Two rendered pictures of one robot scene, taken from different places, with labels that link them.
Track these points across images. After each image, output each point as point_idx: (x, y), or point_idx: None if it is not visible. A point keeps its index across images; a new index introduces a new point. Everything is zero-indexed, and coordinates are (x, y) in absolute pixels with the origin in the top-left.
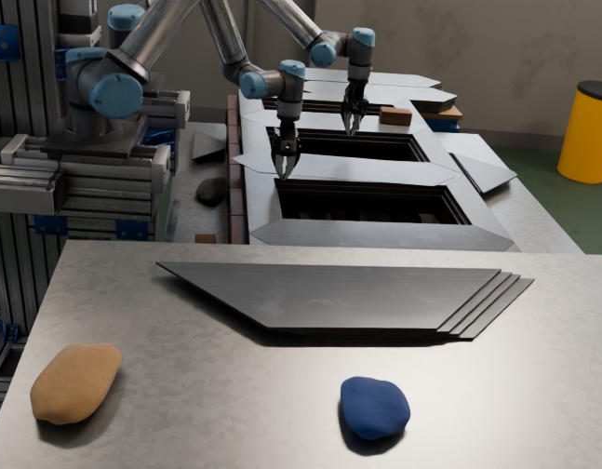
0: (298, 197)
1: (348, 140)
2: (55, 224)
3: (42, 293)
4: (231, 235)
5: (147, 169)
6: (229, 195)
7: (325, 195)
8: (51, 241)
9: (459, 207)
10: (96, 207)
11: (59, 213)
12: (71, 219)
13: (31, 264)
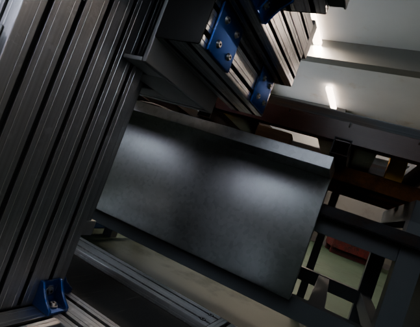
0: (234, 126)
1: (185, 108)
2: (229, 47)
3: (45, 202)
4: (327, 118)
5: (312, 24)
6: (226, 105)
7: (260, 124)
8: (111, 95)
9: (303, 145)
10: (282, 41)
11: (265, 26)
12: (237, 49)
13: (56, 134)
